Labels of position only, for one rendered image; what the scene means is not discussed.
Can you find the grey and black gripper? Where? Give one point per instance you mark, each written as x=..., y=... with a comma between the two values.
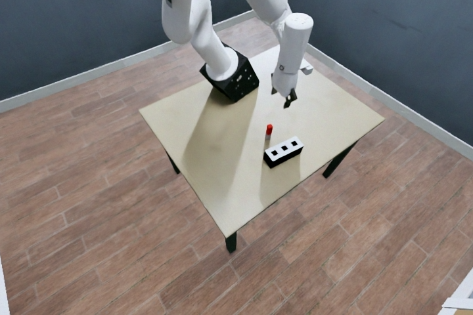
x=285, y=84

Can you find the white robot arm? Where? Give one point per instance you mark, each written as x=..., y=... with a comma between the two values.
x=191, y=20

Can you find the red and grey pin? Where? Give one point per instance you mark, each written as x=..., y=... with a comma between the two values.
x=268, y=131

